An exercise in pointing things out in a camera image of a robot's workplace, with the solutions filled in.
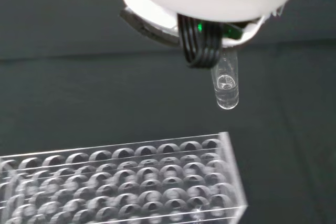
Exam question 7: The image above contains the clear plastic test tube rack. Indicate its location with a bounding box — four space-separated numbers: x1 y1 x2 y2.
0 131 249 224

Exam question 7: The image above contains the black bench cloth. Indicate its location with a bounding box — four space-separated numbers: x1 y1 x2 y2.
0 0 336 224

